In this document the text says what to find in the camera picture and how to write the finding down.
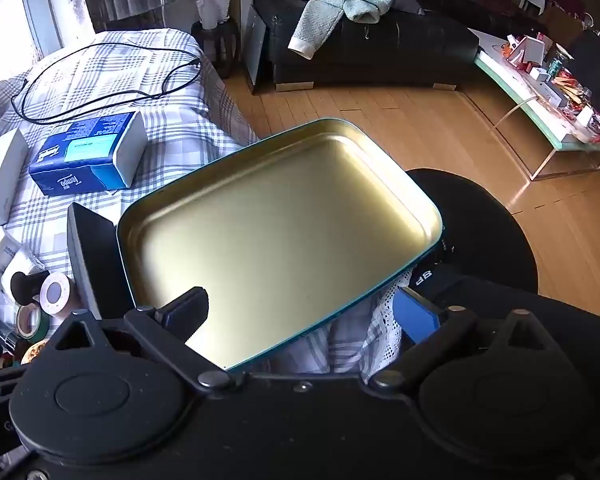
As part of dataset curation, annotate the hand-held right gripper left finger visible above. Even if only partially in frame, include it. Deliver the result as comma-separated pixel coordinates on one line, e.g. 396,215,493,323
42,286,238,396

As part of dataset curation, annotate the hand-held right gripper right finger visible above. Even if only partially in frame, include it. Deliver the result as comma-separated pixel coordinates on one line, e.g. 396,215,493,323
367,285,566,396

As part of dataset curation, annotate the black tube with clear cap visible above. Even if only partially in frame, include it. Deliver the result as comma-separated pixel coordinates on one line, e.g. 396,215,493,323
0,324,20,357

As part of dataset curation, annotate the embroidered orange pouch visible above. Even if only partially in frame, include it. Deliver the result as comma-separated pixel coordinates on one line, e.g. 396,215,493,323
21,339,50,366

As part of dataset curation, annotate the green tape roll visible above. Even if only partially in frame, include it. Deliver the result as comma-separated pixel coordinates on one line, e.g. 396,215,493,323
16,304,56,345

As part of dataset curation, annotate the black makeup sponge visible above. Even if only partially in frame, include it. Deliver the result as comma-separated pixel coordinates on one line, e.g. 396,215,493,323
10,270,51,307

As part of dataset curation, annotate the pink tape roll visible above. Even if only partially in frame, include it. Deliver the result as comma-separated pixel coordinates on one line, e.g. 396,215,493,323
39,272,77,322

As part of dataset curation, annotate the clear-wrapped white pack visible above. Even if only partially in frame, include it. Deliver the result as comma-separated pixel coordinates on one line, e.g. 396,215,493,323
0,246,45,295

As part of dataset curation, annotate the gold and teal tin tray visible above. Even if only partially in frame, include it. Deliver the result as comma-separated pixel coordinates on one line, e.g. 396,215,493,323
116,117,447,373

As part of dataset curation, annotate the white lace cloth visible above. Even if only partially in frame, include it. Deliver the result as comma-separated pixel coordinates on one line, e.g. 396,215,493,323
252,269,415,382

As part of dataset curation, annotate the black round stool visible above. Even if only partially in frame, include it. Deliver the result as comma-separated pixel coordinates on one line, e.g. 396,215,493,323
404,167,539,297

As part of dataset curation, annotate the blue tissue pack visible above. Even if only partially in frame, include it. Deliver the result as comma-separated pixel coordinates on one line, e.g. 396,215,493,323
28,111,147,197

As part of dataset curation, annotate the white phone box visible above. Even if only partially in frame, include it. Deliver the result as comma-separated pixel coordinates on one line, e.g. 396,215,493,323
0,127,30,237

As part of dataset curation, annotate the glass coffee table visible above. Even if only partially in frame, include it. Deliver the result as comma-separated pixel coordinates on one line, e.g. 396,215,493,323
471,29,600,182

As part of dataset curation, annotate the black leather sofa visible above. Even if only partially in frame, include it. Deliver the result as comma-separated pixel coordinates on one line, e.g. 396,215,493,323
253,0,548,93

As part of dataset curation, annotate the dark wooden plant stand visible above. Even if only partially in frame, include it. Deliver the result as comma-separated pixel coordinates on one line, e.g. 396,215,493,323
190,19,242,80

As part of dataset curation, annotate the leaning dark framed panel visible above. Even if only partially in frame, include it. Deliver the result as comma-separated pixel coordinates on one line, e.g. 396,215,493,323
243,4,269,95

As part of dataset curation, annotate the clutter of small boxes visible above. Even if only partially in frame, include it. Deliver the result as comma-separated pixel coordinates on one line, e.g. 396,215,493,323
487,32,600,143

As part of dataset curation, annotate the black chair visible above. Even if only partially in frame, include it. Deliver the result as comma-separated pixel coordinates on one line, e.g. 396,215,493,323
567,29,600,113

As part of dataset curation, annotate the clear glass side table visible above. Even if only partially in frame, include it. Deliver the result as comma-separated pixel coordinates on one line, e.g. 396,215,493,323
86,0,193,35

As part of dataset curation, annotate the green knit cardigan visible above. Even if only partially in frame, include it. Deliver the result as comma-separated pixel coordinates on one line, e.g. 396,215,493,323
284,0,396,59

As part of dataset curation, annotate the black cable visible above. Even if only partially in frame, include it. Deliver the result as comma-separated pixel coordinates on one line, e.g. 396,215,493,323
11,42,203,124

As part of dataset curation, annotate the window frame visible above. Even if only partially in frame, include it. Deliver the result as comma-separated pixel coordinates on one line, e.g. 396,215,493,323
0,0,65,86

